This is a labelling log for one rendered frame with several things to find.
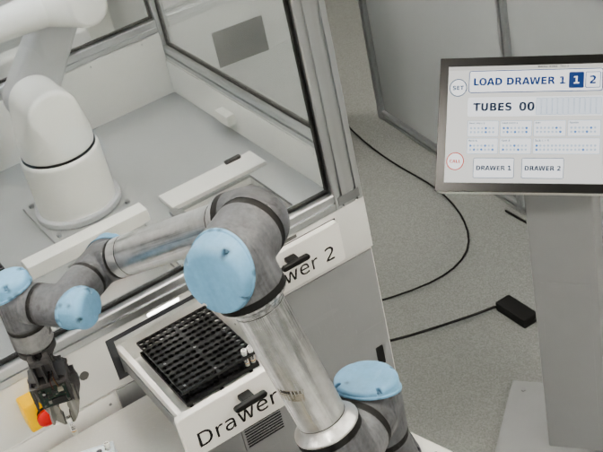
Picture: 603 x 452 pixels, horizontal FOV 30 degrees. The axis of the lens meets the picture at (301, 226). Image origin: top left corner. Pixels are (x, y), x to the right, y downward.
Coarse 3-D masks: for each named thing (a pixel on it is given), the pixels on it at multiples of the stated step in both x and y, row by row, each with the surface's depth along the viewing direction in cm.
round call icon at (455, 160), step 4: (448, 152) 259; (452, 152) 258; (456, 152) 258; (460, 152) 258; (464, 152) 257; (448, 156) 259; (452, 156) 258; (456, 156) 258; (460, 156) 257; (464, 156) 257; (448, 160) 258; (452, 160) 258; (456, 160) 258; (460, 160) 257; (464, 160) 257; (448, 164) 258; (452, 164) 258; (456, 164) 258; (460, 164) 257; (464, 164) 257; (448, 168) 258; (452, 168) 258; (456, 168) 258; (460, 168) 257
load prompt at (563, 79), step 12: (480, 72) 257; (492, 72) 256; (504, 72) 255; (516, 72) 254; (528, 72) 253; (540, 72) 252; (552, 72) 251; (564, 72) 250; (576, 72) 249; (588, 72) 249; (600, 72) 248; (468, 84) 258; (480, 84) 257; (492, 84) 256; (504, 84) 255; (516, 84) 254; (528, 84) 253; (540, 84) 252; (552, 84) 251; (564, 84) 250; (576, 84) 249; (588, 84) 248; (600, 84) 247
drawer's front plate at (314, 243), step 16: (336, 224) 263; (304, 240) 259; (320, 240) 262; (336, 240) 265; (320, 256) 264; (336, 256) 267; (288, 272) 260; (304, 272) 263; (320, 272) 266; (288, 288) 262
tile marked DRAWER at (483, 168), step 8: (480, 160) 256; (488, 160) 255; (496, 160) 254; (504, 160) 254; (512, 160) 253; (480, 168) 256; (488, 168) 255; (496, 168) 254; (504, 168) 254; (512, 168) 253; (472, 176) 256; (480, 176) 255; (488, 176) 255; (496, 176) 254; (504, 176) 253; (512, 176) 253
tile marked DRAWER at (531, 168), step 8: (528, 160) 252; (536, 160) 251; (544, 160) 251; (552, 160) 250; (560, 160) 249; (528, 168) 252; (536, 168) 251; (544, 168) 250; (552, 168) 250; (560, 168) 249; (520, 176) 252; (528, 176) 252; (536, 176) 251; (544, 176) 250; (552, 176) 250; (560, 176) 249
